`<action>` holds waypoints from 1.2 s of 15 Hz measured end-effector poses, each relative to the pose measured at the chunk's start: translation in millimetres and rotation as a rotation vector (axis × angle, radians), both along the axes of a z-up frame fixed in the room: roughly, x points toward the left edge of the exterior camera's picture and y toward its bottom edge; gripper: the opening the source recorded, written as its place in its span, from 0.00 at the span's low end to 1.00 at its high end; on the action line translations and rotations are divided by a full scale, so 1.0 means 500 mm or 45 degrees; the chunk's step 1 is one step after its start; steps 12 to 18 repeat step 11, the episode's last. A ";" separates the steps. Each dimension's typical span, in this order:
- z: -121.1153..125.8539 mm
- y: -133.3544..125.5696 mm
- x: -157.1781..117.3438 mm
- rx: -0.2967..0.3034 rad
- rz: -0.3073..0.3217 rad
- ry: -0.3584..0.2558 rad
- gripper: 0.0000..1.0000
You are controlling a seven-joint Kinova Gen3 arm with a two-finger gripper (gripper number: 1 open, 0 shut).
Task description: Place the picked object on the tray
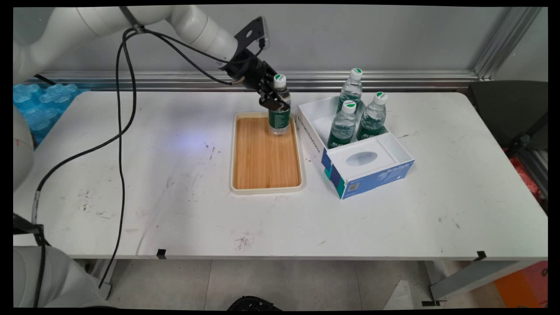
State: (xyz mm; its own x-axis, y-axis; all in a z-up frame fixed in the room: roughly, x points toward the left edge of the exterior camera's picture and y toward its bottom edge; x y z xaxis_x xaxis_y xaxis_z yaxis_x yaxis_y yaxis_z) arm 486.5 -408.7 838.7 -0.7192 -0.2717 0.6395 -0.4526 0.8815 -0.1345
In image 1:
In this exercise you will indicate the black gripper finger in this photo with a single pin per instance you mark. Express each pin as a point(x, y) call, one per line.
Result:
point(274, 102)
point(271, 83)

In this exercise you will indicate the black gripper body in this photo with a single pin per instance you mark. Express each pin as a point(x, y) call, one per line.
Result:
point(251, 70)

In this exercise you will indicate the green label water bottle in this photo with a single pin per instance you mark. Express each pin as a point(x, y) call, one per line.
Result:
point(351, 89)
point(372, 120)
point(342, 129)
point(280, 122)

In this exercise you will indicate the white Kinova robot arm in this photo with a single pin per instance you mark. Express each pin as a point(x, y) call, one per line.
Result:
point(87, 17)

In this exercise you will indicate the white and blue cardboard box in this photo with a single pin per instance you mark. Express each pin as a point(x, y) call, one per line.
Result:
point(376, 175)

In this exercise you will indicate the black tape piece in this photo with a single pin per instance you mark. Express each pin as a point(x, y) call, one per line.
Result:
point(161, 253)
point(481, 256)

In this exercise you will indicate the black round floor object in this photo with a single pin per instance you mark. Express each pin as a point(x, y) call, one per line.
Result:
point(253, 304)

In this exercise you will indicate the blue shrink-wrapped bottle pack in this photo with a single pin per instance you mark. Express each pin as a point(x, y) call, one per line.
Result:
point(39, 109)

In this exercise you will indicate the grey table leg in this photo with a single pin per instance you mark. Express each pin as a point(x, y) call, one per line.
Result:
point(105, 275)
point(472, 278)

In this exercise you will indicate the red bag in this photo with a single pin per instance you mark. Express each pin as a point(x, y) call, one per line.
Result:
point(525, 177)

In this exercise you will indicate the orange box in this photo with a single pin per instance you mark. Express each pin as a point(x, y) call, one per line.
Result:
point(523, 286)

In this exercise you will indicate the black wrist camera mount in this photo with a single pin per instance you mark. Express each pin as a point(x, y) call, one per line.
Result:
point(251, 33)

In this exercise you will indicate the horizontal aluminium frame rail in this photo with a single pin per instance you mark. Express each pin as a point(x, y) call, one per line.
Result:
point(393, 78)

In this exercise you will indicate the slanted aluminium frame rail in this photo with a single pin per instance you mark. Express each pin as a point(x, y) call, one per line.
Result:
point(507, 41)

